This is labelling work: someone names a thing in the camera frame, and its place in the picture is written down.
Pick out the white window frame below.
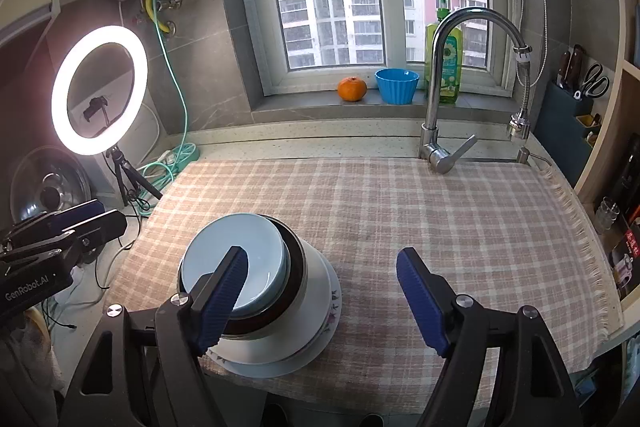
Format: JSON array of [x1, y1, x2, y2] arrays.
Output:
[[227, 0, 521, 100]]

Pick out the black bottle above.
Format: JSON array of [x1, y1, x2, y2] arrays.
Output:
[[617, 142, 640, 212]]

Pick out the glass pot lid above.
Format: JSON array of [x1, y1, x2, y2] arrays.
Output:
[[10, 146, 93, 233]]

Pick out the floral deep plate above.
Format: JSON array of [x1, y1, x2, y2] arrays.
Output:
[[207, 237, 335, 365]]

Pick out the dark blue knife block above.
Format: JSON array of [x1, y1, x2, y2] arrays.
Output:
[[545, 79, 601, 162]]

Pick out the large steel bowl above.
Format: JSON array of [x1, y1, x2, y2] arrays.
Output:
[[176, 214, 307, 339]]

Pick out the clear glass cup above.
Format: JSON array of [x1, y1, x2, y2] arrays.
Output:
[[596, 197, 621, 233]]

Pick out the black phone holder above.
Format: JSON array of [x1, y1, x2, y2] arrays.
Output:
[[82, 96, 111, 128]]

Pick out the black handled scissors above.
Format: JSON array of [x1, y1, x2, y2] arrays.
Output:
[[573, 63, 611, 100]]

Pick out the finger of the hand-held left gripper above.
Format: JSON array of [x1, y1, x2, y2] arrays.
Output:
[[7, 199, 106, 239], [0, 209, 128, 265]]

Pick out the light blue bowl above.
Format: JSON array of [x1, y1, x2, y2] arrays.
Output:
[[179, 213, 292, 314]]

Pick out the orange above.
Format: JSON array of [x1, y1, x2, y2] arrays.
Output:
[[337, 76, 368, 102]]

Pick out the plaid cloth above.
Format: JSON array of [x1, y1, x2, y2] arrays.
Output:
[[105, 157, 623, 400]]

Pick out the green dish soap bottle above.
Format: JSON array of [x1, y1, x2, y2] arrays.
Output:
[[425, 0, 465, 104]]

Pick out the person's left hand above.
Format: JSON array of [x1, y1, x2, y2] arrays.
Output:
[[0, 307, 63, 408]]

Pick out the red black box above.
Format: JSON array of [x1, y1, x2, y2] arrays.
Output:
[[609, 217, 640, 300]]

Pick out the blue ribbed cup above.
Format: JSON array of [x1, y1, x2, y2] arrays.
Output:
[[375, 68, 420, 106]]

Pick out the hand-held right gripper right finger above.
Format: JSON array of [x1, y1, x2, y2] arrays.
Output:
[[396, 247, 583, 427]]

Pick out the wooden shelf unit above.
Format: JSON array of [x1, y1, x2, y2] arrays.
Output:
[[572, 59, 640, 308]]

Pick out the black tripod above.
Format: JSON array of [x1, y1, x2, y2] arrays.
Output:
[[102, 146, 163, 208]]

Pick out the ring light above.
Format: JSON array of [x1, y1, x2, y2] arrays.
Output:
[[51, 25, 149, 156]]

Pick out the chrome faucet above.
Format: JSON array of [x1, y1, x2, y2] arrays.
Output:
[[419, 6, 531, 175]]

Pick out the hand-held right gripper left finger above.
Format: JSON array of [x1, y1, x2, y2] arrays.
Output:
[[60, 246, 250, 427]]

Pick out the flexible faucet sprayer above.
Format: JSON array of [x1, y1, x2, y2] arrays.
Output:
[[507, 49, 533, 142]]

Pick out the brown handled knife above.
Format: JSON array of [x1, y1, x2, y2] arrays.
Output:
[[570, 44, 586, 90], [556, 51, 572, 88]]

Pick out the green cable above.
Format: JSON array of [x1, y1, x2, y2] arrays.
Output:
[[135, 0, 201, 215]]

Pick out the white floral plate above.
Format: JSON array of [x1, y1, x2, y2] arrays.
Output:
[[205, 257, 344, 379]]

